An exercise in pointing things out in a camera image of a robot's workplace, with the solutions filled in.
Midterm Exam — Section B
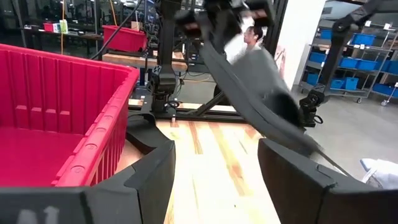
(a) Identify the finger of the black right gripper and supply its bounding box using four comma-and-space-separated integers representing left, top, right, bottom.
248, 0, 276, 29
175, 11, 206, 37

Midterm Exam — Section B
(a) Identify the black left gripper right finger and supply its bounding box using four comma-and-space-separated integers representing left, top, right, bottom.
257, 138, 398, 224

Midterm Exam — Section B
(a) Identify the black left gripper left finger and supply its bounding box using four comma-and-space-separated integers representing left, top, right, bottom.
0, 139, 177, 224

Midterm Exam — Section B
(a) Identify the black slide sandal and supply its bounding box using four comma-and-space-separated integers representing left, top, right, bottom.
126, 112, 167, 155
198, 18, 323, 158

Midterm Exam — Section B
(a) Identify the background red plastic bin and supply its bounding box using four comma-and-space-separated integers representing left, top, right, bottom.
101, 24, 149, 53

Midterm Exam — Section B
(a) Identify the person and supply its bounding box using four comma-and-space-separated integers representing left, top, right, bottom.
223, 24, 265, 63

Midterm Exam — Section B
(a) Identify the background wooden table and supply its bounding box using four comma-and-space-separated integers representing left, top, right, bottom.
101, 51, 189, 72

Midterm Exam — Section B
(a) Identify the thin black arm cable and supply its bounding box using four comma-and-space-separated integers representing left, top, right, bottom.
90, 0, 144, 60

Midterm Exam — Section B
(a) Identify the metal wire shelf rack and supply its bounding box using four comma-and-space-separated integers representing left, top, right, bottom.
300, 21, 398, 105

